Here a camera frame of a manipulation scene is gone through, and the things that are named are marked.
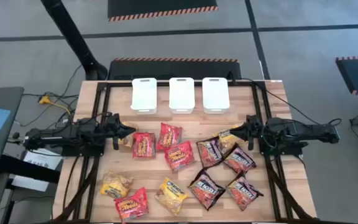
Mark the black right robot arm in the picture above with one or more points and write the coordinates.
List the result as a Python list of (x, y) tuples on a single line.
[(306, 130)]

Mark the grey desk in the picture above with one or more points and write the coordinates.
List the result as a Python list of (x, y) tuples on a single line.
[(15, 124)]

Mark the black aluminium table frame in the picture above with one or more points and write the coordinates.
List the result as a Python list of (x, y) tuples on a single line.
[(123, 83)]

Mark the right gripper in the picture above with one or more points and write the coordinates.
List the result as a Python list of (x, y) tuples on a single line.
[(253, 130)]

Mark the red Maruchan noodle pack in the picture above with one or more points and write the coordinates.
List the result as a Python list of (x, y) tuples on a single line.
[(179, 155), (144, 145), (131, 205), (169, 137)]

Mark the white plain paper sheet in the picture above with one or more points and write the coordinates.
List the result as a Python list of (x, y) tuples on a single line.
[(30, 183)]

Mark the white plastic bin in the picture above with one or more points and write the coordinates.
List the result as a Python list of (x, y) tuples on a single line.
[(182, 93), (215, 93), (144, 93)]

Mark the white printed paper sheet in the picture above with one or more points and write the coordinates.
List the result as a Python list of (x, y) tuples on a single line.
[(42, 160)]

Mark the yellow Maruchan noodle pack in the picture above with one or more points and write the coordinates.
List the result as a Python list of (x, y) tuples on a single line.
[(129, 141), (116, 185), (227, 143), (171, 195)]

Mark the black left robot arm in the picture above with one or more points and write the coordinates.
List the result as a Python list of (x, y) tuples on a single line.
[(57, 137)]

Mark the black desk foot bar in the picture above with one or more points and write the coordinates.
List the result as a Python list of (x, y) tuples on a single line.
[(26, 169)]

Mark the small black round knob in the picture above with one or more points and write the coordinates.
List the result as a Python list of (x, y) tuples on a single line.
[(15, 135)]

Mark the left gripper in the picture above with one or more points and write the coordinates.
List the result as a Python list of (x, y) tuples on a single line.
[(113, 129)]

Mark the black Maruchan fire noodle pack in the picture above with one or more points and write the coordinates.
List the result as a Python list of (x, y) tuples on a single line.
[(239, 160), (210, 153), (206, 189), (243, 191)]

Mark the black ribbed stand pole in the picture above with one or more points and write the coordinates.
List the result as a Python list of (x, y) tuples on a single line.
[(73, 37)]

